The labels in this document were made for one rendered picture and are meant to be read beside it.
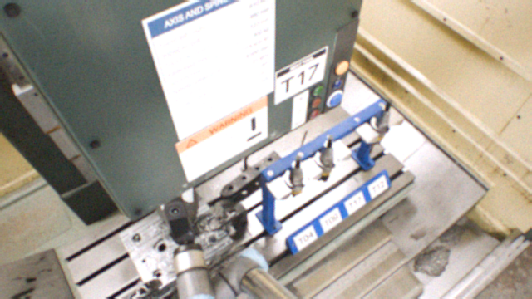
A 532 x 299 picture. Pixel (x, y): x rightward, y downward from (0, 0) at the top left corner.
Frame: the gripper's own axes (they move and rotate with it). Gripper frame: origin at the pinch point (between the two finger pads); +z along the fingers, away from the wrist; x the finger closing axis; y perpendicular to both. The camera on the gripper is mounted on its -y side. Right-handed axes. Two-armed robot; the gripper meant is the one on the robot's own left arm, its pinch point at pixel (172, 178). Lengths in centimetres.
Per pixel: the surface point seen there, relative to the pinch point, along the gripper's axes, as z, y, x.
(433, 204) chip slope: -8, 54, 90
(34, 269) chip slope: 14, 64, -68
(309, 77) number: -13, -41, 29
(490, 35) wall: 16, -8, 100
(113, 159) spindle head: -23, -46, -2
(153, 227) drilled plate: 3.6, 31.9, -12.7
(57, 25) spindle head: -22, -66, 0
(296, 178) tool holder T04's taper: -5.9, 6.0, 31.5
